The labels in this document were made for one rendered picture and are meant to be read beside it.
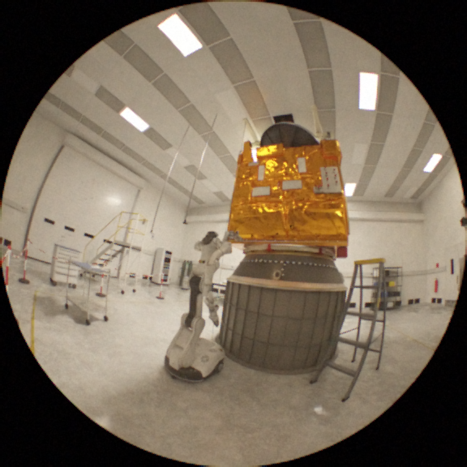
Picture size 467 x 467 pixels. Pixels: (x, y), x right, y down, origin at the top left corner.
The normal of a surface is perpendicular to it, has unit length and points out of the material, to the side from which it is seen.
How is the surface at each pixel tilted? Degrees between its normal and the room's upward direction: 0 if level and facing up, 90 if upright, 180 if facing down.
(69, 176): 90
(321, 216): 88
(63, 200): 90
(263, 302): 90
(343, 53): 180
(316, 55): 180
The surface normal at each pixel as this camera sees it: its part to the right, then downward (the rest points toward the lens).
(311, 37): -0.14, 0.96
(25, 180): 0.89, 0.01
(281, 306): -0.33, -0.28
